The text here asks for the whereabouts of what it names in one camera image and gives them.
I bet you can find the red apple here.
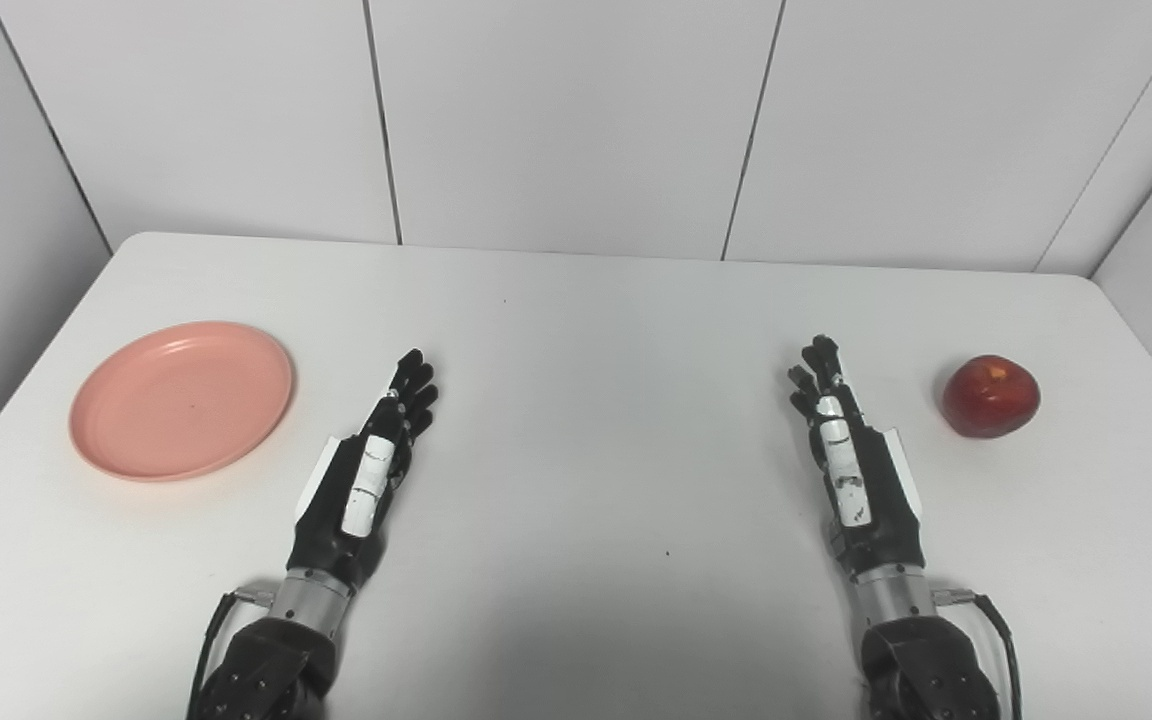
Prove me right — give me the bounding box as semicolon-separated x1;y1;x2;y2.
941;354;1042;440

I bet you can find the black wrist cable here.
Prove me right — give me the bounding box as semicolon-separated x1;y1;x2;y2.
931;588;1025;720
186;588;279;720

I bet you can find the pink round plate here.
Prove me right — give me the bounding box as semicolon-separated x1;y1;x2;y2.
69;320;295;483

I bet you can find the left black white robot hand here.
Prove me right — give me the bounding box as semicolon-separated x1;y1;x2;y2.
286;348;440;591

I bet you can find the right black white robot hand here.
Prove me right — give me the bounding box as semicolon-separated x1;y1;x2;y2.
787;334;929;583

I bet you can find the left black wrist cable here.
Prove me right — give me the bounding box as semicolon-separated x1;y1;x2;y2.
186;588;279;720

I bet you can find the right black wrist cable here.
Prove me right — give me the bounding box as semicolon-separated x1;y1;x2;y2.
931;588;1025;720

